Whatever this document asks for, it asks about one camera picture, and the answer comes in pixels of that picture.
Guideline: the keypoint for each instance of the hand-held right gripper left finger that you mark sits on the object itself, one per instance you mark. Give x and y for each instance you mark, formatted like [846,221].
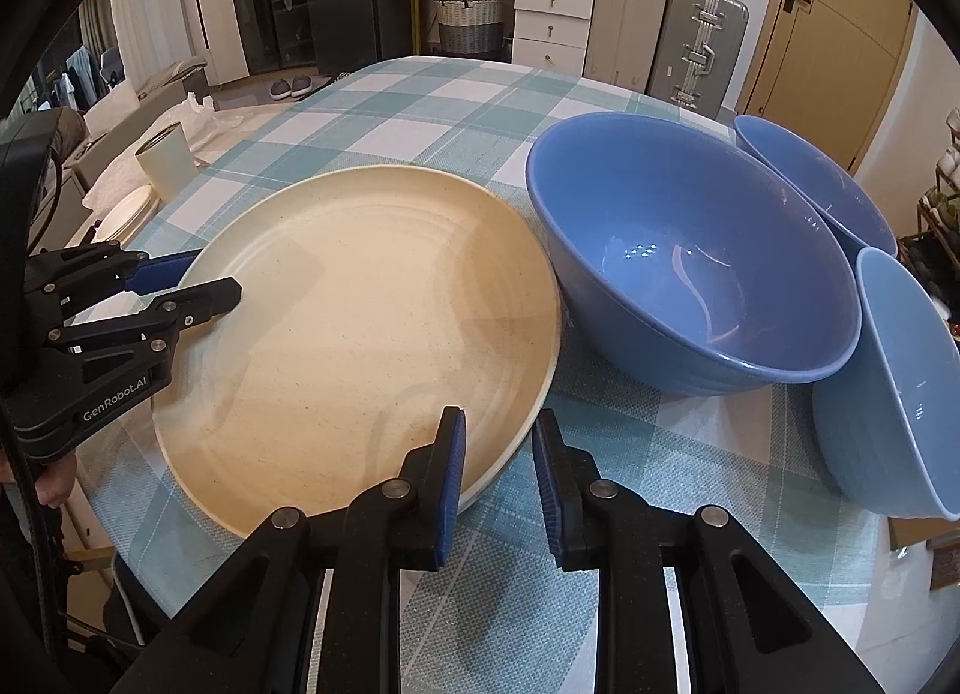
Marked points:
[450,469]

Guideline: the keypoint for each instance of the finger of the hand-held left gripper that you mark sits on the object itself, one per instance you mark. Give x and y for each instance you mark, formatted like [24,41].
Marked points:
[161,268]
[210,296]

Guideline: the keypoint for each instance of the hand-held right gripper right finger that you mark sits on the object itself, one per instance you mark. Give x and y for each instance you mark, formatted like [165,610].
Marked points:
[546,484]

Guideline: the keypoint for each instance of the cream plate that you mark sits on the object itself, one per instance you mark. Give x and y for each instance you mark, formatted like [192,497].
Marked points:
[337,334]
[555,349]

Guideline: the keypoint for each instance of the blue bowl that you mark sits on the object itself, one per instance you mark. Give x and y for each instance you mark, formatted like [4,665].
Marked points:
[825,177]
[675,214]
[900,394]

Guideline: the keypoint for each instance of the person's left hand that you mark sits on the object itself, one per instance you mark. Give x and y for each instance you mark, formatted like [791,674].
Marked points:
[56,484]

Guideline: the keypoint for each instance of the stack of white dishes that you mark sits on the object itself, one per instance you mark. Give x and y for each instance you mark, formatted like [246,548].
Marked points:
[127,214]

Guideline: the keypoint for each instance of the white thermos cup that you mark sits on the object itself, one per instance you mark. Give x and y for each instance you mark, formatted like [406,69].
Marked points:
[169,162]

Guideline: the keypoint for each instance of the white plastic bag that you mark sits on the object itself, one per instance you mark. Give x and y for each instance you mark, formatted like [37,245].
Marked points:
[202,113]

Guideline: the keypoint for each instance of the grey sofa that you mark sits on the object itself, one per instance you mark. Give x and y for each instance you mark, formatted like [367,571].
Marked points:
[150,83]

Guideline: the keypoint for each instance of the hanging clothes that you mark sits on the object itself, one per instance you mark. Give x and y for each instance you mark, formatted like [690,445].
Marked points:
[86,75]

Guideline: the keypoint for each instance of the grey slipper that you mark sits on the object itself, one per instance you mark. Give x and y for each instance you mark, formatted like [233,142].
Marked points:
[280,88]
[302,85]

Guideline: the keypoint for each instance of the white curtain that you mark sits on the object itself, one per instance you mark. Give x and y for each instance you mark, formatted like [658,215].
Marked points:
[146,19]

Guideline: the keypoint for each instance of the white wardrobe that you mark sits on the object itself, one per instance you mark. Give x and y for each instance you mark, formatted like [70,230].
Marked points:
[217,12]

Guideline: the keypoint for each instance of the woven laundry basket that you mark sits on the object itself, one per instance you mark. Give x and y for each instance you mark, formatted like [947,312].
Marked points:
[469,27]

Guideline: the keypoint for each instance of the white drawer unit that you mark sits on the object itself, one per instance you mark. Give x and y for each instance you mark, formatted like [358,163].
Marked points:
[551,27]

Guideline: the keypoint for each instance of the wooden shoe rack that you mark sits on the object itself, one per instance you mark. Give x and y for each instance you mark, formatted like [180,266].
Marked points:
[922,251]

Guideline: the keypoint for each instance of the beige suitcase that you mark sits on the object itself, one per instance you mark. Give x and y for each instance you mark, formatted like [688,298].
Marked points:
[626,27]

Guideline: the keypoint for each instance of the silver suitcase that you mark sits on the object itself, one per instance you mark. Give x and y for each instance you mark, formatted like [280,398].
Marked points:
[697,42]

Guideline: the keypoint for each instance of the shoe rack with shoes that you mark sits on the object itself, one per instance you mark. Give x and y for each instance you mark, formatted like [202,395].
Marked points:
[945,207]

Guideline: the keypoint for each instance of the wooden door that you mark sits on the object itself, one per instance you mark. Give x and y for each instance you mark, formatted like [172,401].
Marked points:
[847,27]

